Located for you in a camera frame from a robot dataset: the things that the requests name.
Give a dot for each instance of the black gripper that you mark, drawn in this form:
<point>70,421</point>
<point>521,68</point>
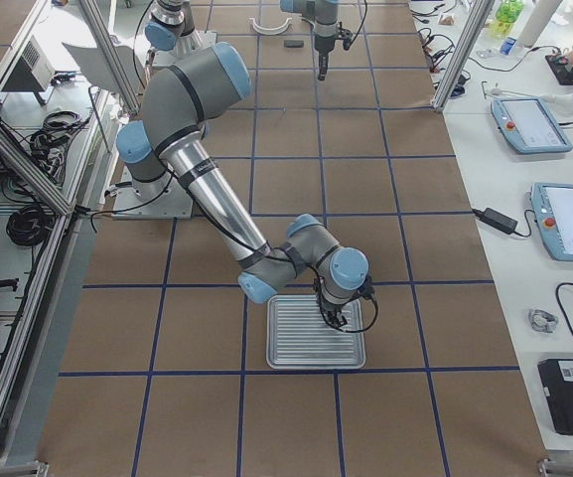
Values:
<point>330,309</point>
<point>323,46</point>

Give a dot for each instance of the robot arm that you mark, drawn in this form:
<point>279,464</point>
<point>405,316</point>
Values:
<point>167,138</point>
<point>171,28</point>

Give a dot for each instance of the ribbed metal tray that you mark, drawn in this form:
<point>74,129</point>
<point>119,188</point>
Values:
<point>299,339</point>

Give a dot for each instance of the black brake pad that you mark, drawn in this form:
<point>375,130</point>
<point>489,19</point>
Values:
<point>293,44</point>

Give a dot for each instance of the white curved plastic part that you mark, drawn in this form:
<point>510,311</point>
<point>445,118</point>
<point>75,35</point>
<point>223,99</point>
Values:
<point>269,31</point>

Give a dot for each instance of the black power brick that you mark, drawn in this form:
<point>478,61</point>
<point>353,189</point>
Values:
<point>496,220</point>

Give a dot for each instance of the green bottle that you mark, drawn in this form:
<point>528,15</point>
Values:
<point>506,16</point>

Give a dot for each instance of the upper teach pendant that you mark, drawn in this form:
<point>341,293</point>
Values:
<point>528,126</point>

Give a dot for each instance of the teach pendant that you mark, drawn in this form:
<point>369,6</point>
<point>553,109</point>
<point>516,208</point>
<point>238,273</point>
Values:
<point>553,209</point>
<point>528,126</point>

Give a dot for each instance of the lower teach pendant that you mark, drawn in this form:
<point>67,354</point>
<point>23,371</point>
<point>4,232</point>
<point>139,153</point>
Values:
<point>553,209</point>

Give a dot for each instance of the grey electronics box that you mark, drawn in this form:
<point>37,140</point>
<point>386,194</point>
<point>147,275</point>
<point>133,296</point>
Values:
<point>33,73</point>

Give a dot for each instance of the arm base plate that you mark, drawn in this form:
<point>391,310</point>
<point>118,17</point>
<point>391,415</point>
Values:
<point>166,47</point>
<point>159,200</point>

